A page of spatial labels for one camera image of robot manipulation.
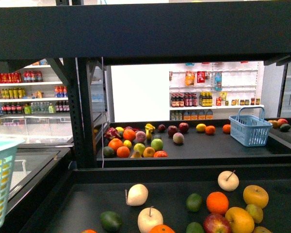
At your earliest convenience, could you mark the light blue shopping basket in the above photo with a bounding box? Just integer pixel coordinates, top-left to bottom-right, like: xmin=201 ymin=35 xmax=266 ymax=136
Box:
xmin=0 ymin=139 xmax=25 ymax=227

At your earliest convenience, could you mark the yellow lemon back shelf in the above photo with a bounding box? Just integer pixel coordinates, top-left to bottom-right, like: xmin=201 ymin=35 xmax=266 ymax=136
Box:
xmin=196 ymin=123 xmax=207 ymax=133

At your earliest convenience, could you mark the white retail shelf unit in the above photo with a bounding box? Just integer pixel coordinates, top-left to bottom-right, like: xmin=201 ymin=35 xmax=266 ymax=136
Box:
xmin=169 ymin=61 xmax=264 ymax=120

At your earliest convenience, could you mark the orange back shelf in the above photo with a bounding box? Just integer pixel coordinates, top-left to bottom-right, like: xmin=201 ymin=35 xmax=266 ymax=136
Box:
xmin=205 ymin=126 xmax=216 ymax=135

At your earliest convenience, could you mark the drinks shelf left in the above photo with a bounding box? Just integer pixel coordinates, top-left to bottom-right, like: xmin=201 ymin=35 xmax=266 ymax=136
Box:
xmin=0 ymin=59 xmax=70 ymax=116

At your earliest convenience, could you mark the dark plum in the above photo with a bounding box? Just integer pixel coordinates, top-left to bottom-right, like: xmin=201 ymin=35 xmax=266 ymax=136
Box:
xmin=158 ymin=124 xmax=166 ymax=133

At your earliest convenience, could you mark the dark red apple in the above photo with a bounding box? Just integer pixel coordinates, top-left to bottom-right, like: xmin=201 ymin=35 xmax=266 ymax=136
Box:
xmin=167 ymin=125 xmax=178 ymax=137

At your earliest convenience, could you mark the peach fruit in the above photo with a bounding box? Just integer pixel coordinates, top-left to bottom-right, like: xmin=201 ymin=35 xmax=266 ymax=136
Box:
xmin=173 ymin=133 xmax=184 ymax=145

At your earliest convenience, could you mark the red apple back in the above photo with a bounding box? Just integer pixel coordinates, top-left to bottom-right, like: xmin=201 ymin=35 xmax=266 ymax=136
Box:
xmin=178 ymin=122 xmax=190 ymax=133

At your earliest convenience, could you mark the white pear left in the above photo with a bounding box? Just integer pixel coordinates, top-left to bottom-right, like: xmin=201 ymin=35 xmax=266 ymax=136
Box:
xmin=125 ymin=184 xmax=148 ymax=206

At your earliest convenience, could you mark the orange near basket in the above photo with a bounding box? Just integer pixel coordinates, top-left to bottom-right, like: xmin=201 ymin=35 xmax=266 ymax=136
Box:
xmin=222 ymin=124 xmax=231 ymax=134

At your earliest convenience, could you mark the green lime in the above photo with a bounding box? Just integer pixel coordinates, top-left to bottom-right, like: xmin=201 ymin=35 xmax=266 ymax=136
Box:
xmin=186 ymin=193 xmax=202 ymax=213

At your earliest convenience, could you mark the glass freezer case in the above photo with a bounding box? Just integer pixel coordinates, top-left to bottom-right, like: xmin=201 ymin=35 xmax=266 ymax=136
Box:
xmin=0 ymin=113 xmax=74 ymax=199

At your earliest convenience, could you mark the white pear front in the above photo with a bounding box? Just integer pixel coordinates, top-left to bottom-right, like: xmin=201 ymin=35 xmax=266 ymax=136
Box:
xmin=137 ymin=206 xmax=163 ymax=233

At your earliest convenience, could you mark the white pear with stem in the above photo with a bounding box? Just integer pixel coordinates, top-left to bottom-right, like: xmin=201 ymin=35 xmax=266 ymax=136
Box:
xmin=217 ymin=170 xmax=240 ymax=192

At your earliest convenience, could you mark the small blue basket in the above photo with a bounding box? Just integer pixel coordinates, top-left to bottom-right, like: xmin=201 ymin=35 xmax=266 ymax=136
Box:
xmin=229 ymin=106 xmax=273 ymax=147

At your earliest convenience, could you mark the green avocado front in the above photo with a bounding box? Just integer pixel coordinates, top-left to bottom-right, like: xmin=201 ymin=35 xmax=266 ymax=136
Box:
xmin=100 ymin=211 xmax=123 ymax=233

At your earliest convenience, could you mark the orange fruit front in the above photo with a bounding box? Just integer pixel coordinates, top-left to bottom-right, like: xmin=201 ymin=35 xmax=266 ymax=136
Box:
xmin=206 ymin=192 xmax=229 ymax=215

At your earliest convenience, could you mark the red apple front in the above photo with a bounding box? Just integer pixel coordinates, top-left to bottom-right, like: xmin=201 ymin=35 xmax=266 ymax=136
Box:
xmin=203 ymin=214 xmax=232 ymax=233

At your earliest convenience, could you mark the yellow apple right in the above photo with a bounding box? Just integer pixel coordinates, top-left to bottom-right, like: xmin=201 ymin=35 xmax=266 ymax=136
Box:
xmin=243 ymin=185 xmax=269 ymax=209

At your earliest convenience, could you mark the yellow apple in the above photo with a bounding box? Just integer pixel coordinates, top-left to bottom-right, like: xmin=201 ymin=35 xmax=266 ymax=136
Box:
xmin=243 ymin=185 xmax=269 ymax=209
xmin=225 ymin=207 xmax=255 ymax=233

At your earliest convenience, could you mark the yellow apple front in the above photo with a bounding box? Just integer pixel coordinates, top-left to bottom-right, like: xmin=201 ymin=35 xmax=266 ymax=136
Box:
xmin=225 ymin=207 xmax=255 ymax=233

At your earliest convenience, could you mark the yellow-green pear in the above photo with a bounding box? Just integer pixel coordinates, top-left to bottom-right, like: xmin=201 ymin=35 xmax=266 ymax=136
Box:
xmin=245 ymin=204 xmax=264 ymax=224

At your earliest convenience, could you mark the black shelf frame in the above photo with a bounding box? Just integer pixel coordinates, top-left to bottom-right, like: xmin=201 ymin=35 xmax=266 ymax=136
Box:
xmin=0 ymin=0 xmax=291 ymax=233

